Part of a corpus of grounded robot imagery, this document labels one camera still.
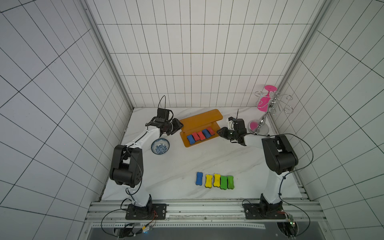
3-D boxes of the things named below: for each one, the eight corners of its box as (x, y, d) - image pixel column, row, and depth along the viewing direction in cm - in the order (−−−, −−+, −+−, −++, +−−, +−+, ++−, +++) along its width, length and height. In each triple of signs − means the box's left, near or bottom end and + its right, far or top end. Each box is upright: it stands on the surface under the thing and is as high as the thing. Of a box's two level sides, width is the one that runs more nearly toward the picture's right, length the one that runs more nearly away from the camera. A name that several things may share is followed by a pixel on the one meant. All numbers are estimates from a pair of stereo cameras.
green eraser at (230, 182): (227, 189, 82) (228, 188, 80) (225, 176, 86) (226, 175, 85) (234, 189, 82) (235, 188, 80) (232, 176, 86) (232, 175, 85)
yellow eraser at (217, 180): (213, 186, 82) (213, 185, 81) (213, 174, 86) (214, 173, 85) (219, 187, 82) (220, 186, 80) (219, 175, 86) (220, 174, 85)
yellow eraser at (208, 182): (204, 187, 83) (205, 186, 81) (205, 175, 87) (205, 174, 85) (211, 187, 82) (211, 186, 81) (211, 176, 86) (212, 175, 85)
